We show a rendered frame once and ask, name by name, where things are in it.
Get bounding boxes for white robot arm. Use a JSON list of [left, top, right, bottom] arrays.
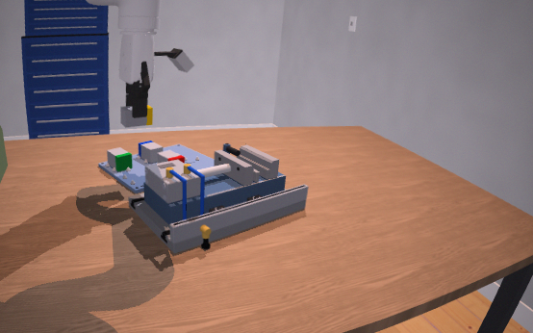
[[86, 0, 194, 73]]

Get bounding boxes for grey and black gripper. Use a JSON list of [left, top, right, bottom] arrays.
[[119, 32, 157, 118]]

